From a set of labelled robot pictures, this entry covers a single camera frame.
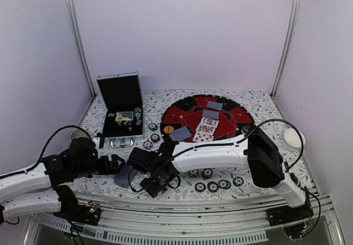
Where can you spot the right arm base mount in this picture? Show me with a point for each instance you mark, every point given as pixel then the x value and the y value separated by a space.
pixel 285 214

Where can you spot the single blue backed card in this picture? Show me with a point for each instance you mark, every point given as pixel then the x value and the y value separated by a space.
pixel 211 114
pixel 214 105
pixel 180 134

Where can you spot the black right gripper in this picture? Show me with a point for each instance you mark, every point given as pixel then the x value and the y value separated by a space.
pixel 153 190

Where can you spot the face-up court card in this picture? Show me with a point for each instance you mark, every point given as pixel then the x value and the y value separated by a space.
pixel 209 122
pixel 205 129

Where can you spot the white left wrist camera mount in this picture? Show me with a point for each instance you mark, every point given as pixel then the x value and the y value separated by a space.
pixel 99 144

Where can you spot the green 20 chip stack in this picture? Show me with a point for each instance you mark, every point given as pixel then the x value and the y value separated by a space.
pixel 138 114

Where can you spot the white ceramic bowl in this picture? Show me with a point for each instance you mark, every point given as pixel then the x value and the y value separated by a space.
pixel 291 140

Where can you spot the front aluminium rail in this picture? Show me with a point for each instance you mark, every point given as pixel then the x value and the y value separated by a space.
pixel 242 221

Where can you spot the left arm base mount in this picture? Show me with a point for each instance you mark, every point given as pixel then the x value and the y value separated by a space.
pixel 88 213

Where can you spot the blue green 50 chip pile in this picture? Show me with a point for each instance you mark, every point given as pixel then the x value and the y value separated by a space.
pixel 224 184
pixel 153 126
pixel 207 173

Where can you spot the eight of hearts card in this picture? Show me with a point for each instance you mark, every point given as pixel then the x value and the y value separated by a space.
pixel 200 137

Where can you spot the blue card deck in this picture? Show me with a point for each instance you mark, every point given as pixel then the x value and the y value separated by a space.
pixel 121 179

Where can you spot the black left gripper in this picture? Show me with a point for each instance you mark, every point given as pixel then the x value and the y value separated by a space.
pixel 114 170

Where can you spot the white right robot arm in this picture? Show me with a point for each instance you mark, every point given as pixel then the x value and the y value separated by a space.
pixel 254 151

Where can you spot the clear acrylic round disc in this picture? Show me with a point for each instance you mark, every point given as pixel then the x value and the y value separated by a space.
pixel 246 129

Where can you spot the aluminium poker case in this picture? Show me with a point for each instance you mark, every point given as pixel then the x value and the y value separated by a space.
pixel 121 92

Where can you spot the round red black poker mat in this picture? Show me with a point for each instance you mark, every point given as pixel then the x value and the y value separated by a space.
pixel 227 117

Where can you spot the red black 100 chip pile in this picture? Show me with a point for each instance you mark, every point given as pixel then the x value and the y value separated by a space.
pixel 212 187
pixel 200 187
pixel 155 138

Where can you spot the striped ceramic cup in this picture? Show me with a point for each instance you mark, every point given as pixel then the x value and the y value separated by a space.
pixel 78 134

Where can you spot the left aluminium frame post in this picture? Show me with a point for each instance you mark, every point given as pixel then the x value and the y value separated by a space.
pixel 79 45

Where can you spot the blue white 10 chip pile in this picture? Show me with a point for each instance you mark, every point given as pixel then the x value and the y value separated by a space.
pixel 238 181
pixel 194 173

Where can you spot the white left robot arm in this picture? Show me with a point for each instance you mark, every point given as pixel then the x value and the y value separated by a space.
pixel 43 187

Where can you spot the boxed playing card deck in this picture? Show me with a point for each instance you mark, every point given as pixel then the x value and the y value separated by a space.
pixel 124 116

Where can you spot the orange big blind button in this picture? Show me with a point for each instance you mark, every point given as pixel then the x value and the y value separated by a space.
pixel 168 129

